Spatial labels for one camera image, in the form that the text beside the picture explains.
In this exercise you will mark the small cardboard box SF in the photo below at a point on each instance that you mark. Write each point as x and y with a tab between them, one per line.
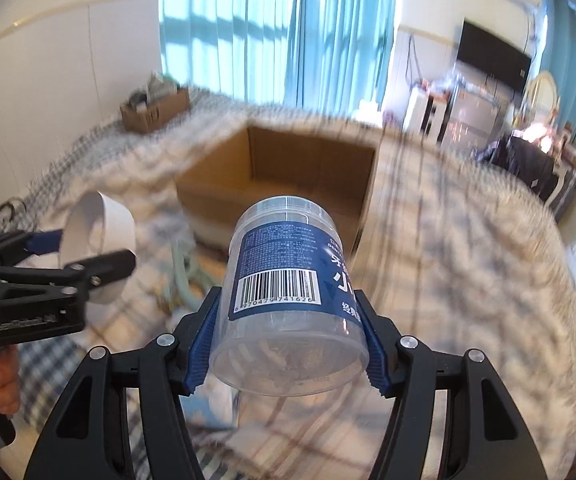
151	107

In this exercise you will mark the silver mini fridge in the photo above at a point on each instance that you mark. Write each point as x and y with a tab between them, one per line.
471	119

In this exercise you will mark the teal side curtain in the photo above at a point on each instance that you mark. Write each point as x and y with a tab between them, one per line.
559	57

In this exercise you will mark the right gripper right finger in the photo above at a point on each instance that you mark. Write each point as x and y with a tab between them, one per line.
485	436

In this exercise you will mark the clear jar blue label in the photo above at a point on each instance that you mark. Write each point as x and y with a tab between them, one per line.
288	323

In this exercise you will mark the large open cardboard box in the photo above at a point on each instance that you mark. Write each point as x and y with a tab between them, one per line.
257	162

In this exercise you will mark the plaid beige blanket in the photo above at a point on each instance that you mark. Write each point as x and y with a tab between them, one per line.
458	254

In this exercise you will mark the white oval mirror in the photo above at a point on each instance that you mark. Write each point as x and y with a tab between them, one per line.
541	100

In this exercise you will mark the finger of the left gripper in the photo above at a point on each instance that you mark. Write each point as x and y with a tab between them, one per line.
17	246
100	279

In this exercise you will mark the person's left hand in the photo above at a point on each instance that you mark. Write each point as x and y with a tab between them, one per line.
9	381

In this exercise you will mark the white paper roll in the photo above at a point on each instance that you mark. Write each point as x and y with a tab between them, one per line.
97	225

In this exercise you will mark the black wall television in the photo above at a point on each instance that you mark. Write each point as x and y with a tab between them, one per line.
493	56

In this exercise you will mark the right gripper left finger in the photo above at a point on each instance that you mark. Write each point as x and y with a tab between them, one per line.
86	434

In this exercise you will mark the chair with dark clothes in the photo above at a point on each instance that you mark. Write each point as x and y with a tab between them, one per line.
547	166

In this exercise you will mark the blue window curtain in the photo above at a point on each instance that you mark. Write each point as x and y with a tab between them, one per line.
324	55

